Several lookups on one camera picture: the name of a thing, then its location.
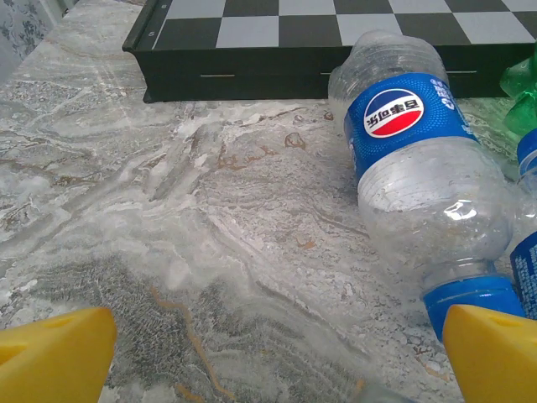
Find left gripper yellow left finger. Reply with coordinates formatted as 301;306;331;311
0;306;117;403

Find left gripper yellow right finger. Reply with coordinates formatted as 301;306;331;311
443;304;537;403

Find clear Pepsi bottle blue label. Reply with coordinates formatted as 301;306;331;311
327;29;525;342

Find clear bottle dark blue label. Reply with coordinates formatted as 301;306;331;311
509;128;537;310

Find green bottle with white label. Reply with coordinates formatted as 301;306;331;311
498;56;537;138

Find black and white chessboard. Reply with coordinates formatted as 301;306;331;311
122;0;537;104

